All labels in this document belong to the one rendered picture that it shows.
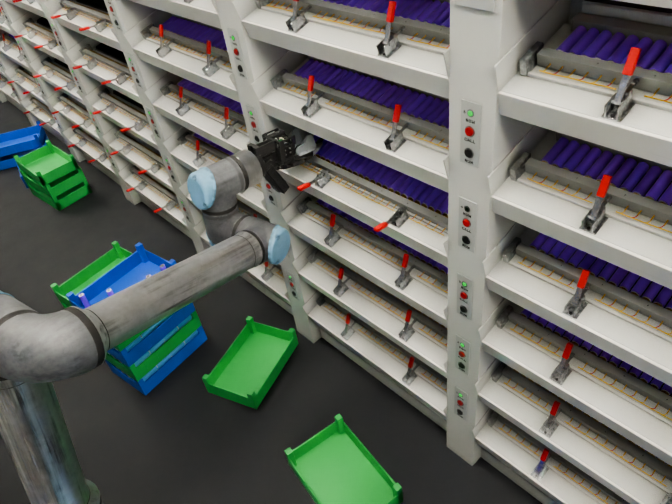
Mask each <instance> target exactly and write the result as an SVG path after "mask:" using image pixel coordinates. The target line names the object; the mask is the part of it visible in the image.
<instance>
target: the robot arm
mask: <svg viewBox="0 0 672 504"><path fill-rule="evenodd" d="M273 131H275V132H274V133H271V132H273ZM269 133H271V134H269ZM267 134H269V135H267ZM262 139H263V142H260V143H258V144H256V145H255V144H253V143H250V144H247V148H248V150H246V149H245V150H242V151H240V152H237V153H235V154H233V155H230V156H229V157H226V158H224V159H222V160H219V161H217V162H215V163H212V164H210V165H208V166H206V167H201V168H199V169H198V170H197V171H195V172H193V173H191V174H190V175H189V177H188V180H187V187H188V192H189V193H190V197H191V199H192V201H193V203H194V204H195V205H196V206H197V207H198V208H199V209H201V211H202V215H203V219H204V224H205V228H206V235H207V238H208V240H209V243H210V244H211V246H212V247H210V248H208V249H206V250H204V251H202V252H200V253H198V254H196V255H193V256H191V257H189V258H187V259H185V260H183V261H181V262H179V263H177V264H175V265H173V266H171V267H169V268H167V269H165V270H163V271H161V272H159V273H157V274H155V275H153V276H150V277H148V278H146V279H144V280H142V281H140V282H138V283H136V284H134V285H132V286H130V287H128V288H126V289H124V290H122V291H120V292H118V293H116V294H114V295H112V296H110V297H107V298H105V299H103V300H101V301H99V302H97V303H95V304H93V305H91V306H89V307H87V308H85V309H81V308H78V307H75V306H70V307H67V308H65V309H63V310H61V311H58V312H54V313H49V314H40V313H38V312H37V311H35V310H33V309H32V308H30V307H28V306H27V305H25V304H23V303H22V302H20V301H18V300H17V299H15V298H14V297H13V296H12V295H11V294H8V293H4V292H2V291H0V433H1V436H2V438H3V440H4V443H5V445H6V447H7V450H8V452H9V454H10V456H11V459H12V461H13V463H14V466H15V468H16V470H17V472H18V475H19V477H20V479H21V482H22V484H23V486H24V489H25V491H26V493H27V495H28V498H29V500H30V502H31V504H103V502H102V499H101V495H100V492H99V490H98V488H97V486H96V485H95V484H94V483H93V482H91V481H90V480H87V479H85V478H84V475H83V473H82V470H81V467H80V464H79V461H78V458H77V455H76V452H75V449H74V446H73V443H72V440H71V437H70V434H69V431H68V428H67V425H66V422H65V419H64V417H63V414H62V411H61V408H60V405H59V402H58V399H57V396H56V393H55V390H54V387H53V384H52V382H54V381H60V380H65V379H69V378H73V377H76V376H79V375H82V374H85V373H87V372H89V371H91V370H93V369H94V368H96V367H98V366H100V365H101V364H103V363H104V361H105V359H106V354H107V351H108V350H110V349H112V348H113V347H115V346H117V345H119V344H120V343H122V342H124V341H126V340H127V339H129V338H131V337H133V336H134V335H136V334H138V333H140V332H141V331H143V330H145V329H147V328H148V327H150V326H152V325H154V324H155V323H157V322H159V321H161V320H162V319H164V318H166V317H168V316H169V315H171V314H173V313H175V312H176V311H178V310H180V309H182V308H183V307H185V306H187V305H189V304H190V303H192V302H194V301H196V300H197V299H199V298H201V297H203V296H204V295H206V294H208V293H210V292H211V291H213V290H215V289H217V288H218V287H220V286H222V285H224V284H225V283H227V282H229V281H231V280H232V279H234V278H236V277H238V276H239V275H241V274H243V273H245V272H246V271H248V270H250V269H252V268H255V267H257V266H259V265H261V264H262V263H264V262H269V263H270V264H279V263H281V262H282V261H283V260H284V258H285V257H286V255H287V253H288V251H289V247H290V234H289V232H288V230H287V229H285V228H283V227H281V226H280V225H278V224H277V225H276V224H273V223H270V222H267V221H265V220H262V219H259V218H256V217H254V216H251V215H249V214H246V213H243V212H240V211H239V206H238V201H237V194H238V193H240V192H242V191H244V190H246V189H248V188H250V187H252V186H255V185H257V184H259V183H260V182H261V181H262V178H263V177H264V178H265V179H266V180H267V181H268V182H269V184H270V185H271V186H272V188H273V189H274V190H275V191H277V192H279V193H280V192H281V193H283V194H285V192H286V191H287V190H288V189H289V185H288V184H287V182H286V181H285V180H284V179H283V178H282V177H281V175H280V174H279V173H278V172H277V170H279V169H281V170H282V169H288V168H291V167H295V166H297V165H301V164H303V163H305V162H307V161H308V160H310V159H311V158H312V157H313V156H314V155H315V154H316V153H317V152H318V150H319V149H320V148H321V146H322V145H323V142H319V143H317V144H316V143H315V140H314V137H313V135H312V134H308V135H306V137H305V139H302V136H301V134H300V131H299V129H298V128H294V129H293V131H292V135H291V137H288V135H286V134H285V131H283V130H279V128H276V129H273V130H271V131H269V132H266V133H264V134H262ZM295 153H296V154H297V155H296V156H294V155H295Z"/></svg>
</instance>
